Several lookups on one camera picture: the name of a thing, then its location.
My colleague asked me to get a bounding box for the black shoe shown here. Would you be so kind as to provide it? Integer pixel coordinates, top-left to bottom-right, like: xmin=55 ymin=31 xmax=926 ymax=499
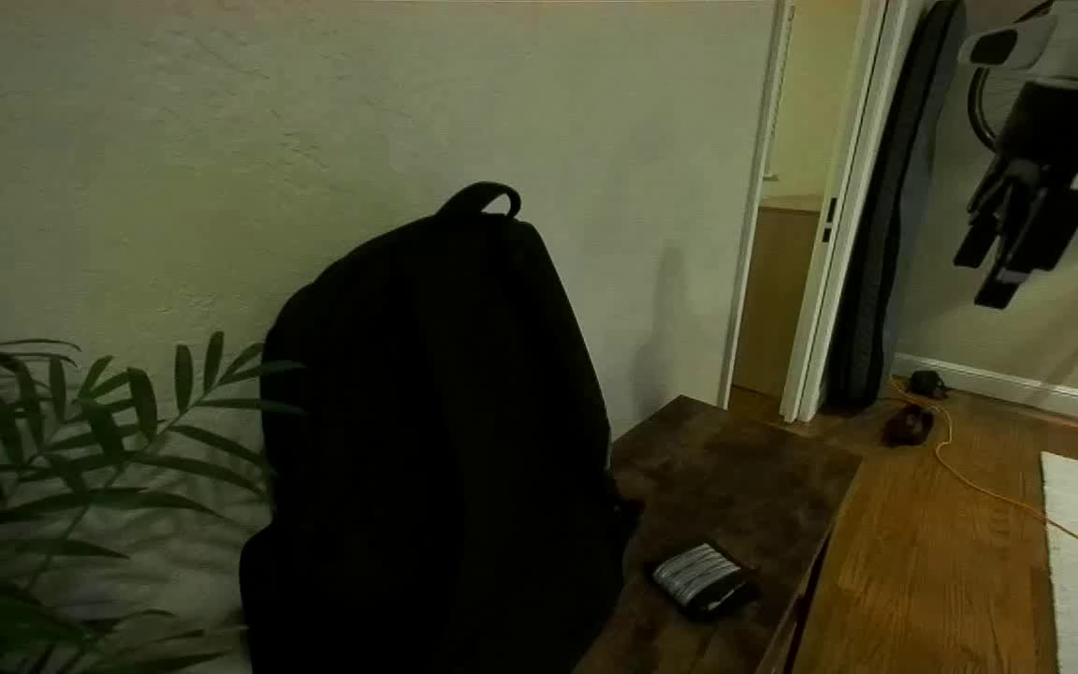
xmin=880 ymin=401 xmax=940 ymax=453

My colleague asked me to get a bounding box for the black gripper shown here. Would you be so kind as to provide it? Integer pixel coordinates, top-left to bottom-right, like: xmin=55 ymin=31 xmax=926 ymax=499
xmin=950 ymin=74 xmax=1078 ymax=314

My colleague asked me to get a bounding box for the green palm plant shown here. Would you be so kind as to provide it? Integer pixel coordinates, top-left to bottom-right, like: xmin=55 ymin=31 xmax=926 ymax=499
xmin=0 ymin=325 xmax=306 ymax=674

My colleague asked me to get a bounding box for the black tall soft case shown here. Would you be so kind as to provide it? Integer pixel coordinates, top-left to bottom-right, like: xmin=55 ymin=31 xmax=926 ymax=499
xmin=819 ymin=0 xmax=970 ymax=420

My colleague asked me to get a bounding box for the orange cable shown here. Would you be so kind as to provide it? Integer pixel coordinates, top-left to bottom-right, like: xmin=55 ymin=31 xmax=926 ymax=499
xmin=898 ymin=383 xmax=1078 ymax=616

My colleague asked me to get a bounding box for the black backpack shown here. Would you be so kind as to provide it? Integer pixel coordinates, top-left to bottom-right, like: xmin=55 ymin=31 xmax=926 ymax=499
xmin=235 ymin=181 xmax=636 ymax=674

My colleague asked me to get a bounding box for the small black floor object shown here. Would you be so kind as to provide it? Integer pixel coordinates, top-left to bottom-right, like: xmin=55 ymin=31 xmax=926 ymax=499
xmin=904 ymin=366 xmax=956 ymax=404

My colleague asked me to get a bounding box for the white baseboard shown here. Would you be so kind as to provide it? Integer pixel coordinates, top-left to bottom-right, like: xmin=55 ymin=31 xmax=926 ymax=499
xmin=893 ymin=348 xmax=1078 ymax=438

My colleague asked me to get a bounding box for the white door frame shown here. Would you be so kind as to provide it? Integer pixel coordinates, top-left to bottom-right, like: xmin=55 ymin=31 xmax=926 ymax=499
xmin=717 ymin=0 xmax=929 ymax=425

